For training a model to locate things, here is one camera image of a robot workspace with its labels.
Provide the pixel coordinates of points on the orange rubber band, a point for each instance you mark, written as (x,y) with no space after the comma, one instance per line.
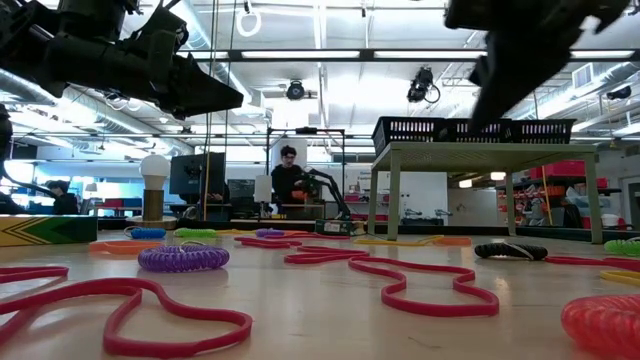
(452,241)
(95,246)
(296,232)

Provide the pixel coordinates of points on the black overhead light beam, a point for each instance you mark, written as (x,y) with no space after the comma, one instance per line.
(367,55)

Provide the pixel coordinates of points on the red coil wristband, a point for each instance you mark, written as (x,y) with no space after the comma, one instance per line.
(607,325)

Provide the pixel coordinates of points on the black metal frame stand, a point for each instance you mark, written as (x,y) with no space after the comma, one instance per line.
(306,130)

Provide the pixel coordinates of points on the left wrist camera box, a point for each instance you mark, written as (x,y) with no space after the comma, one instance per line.
(162,37)

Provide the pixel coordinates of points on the white bulb brass lamp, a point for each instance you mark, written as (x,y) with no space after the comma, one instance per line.
(154,167)

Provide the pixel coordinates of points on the white box on pole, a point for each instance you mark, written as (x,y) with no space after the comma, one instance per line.
(262,189)

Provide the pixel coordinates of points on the black monitor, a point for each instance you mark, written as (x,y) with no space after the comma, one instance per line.
(195,175)

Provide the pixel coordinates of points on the pale green metal riser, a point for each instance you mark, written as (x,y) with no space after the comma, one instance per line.
(475,156)

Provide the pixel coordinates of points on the black overhead camera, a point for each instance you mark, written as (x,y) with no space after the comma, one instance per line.
(295,90)

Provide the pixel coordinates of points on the black coil wristband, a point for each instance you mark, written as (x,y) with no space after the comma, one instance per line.
(505,251)

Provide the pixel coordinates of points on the small black background robot arm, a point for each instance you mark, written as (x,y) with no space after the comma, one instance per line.
(337,197)

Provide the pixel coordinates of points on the person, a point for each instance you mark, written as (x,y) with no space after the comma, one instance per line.
(65,202)
(286,180)

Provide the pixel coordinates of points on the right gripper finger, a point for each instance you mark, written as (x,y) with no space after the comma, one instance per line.
(530,65)
(495,65)

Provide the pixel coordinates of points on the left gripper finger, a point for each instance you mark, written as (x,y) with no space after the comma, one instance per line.
(200,102)
(197,77)

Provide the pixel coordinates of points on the shelf with red bins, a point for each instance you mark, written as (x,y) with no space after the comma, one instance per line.
(560,169)

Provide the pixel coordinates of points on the green coil wristband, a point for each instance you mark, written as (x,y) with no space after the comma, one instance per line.
(625,247)
(195,233)

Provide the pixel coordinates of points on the black plastic slotted basket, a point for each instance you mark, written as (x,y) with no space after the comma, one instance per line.
(542,131)
(407,131)
(502,134)

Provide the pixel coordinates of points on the small purple coil wristband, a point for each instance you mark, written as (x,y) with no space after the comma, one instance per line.
(270,232)

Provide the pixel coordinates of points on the large purple coil wristband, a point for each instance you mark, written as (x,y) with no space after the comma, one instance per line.
(165,259)

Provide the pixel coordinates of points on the blue coil wristband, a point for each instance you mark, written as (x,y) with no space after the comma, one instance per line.
(150,233)

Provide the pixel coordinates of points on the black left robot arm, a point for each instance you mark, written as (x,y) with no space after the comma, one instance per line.
(75,60)

